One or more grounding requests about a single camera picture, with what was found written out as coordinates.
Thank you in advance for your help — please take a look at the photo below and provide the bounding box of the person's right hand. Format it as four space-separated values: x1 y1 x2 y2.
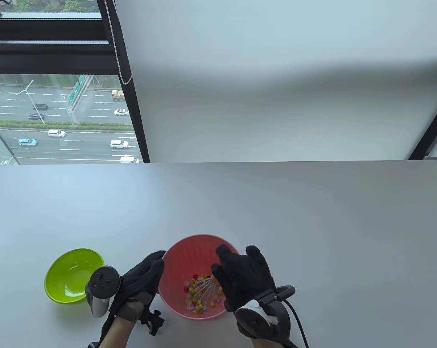
211 244 277 314

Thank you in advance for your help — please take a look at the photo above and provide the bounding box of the person's left hand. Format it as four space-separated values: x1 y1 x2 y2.
108 250 166 323

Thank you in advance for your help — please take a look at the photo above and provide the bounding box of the teal whisk with wooden handle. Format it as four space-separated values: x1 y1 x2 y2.
189 274 222 307

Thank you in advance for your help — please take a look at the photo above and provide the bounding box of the pink salad bowl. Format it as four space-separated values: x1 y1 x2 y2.
158 234 240 320

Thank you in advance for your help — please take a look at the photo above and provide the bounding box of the pile of colourful plastic decorations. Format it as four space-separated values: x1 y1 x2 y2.
184 274 224 315

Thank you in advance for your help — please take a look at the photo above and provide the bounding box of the green plastic bowl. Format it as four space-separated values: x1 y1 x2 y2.
44 248 105 304

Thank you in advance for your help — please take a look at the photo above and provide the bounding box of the person's left forearm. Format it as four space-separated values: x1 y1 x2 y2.
98 315 136 348

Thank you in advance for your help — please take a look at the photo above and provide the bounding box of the person's right forearm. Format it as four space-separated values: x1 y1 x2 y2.
254 336 289 348

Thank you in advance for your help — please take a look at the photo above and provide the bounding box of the grey left hand controller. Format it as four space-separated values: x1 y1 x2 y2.
84 266 121 319

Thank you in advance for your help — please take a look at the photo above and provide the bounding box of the black right hand controller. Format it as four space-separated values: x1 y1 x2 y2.
234 286 296 340

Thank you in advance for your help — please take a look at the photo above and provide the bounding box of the white roller blind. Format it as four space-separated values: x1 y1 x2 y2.
113 0 437 162

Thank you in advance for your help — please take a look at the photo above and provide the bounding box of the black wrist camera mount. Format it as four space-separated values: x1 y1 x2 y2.
139 307 166 336

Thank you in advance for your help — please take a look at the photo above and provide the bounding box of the black cable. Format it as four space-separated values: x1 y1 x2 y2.
284 298 309 348

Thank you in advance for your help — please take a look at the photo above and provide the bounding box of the white bead chain cord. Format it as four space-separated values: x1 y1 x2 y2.
104 0 134 86

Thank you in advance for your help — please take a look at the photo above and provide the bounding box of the black window frame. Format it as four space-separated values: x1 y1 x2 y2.
0 0 152 164

